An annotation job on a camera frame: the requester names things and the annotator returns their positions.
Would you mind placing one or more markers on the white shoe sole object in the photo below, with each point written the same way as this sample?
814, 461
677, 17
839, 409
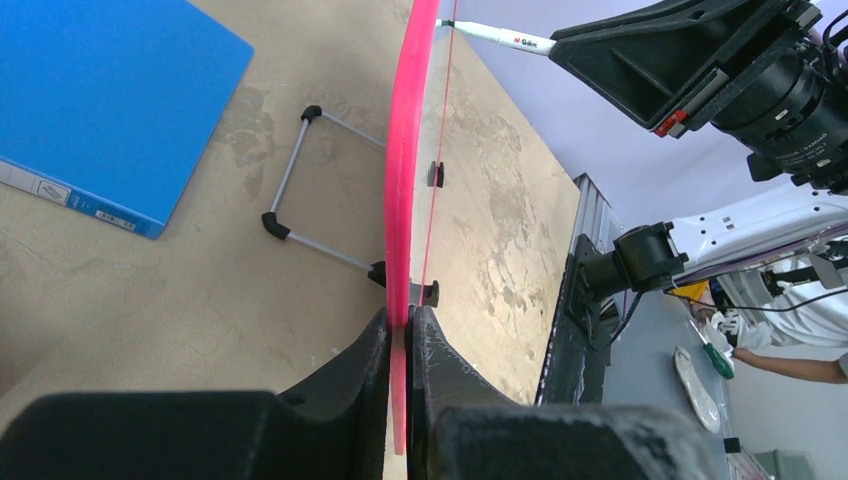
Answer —
702, 404

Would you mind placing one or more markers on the white green marker pen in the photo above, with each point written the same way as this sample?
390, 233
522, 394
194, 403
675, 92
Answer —
509, 38

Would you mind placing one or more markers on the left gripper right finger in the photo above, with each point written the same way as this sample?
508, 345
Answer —
461, 427

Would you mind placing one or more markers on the person in white shirt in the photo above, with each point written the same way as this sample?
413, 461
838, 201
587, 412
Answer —
804, 314

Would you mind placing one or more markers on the aluminium base frame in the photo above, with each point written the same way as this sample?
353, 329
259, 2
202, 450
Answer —
577, 351

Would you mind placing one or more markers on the pink framed whiteboard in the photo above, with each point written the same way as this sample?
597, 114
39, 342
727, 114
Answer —
413, 154

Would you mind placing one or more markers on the blue folder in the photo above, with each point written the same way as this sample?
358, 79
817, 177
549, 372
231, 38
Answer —
108, 106

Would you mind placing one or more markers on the green handled screwdriver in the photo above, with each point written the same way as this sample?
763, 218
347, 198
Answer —
719, 362

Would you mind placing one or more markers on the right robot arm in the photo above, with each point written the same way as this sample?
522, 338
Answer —
811, 150

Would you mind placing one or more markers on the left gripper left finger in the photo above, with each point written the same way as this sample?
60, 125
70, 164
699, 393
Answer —
330, 425

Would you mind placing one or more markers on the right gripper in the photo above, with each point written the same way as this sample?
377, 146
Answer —
675, 66

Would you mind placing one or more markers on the black whiteboard stand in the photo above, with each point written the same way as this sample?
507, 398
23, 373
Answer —
330, 193

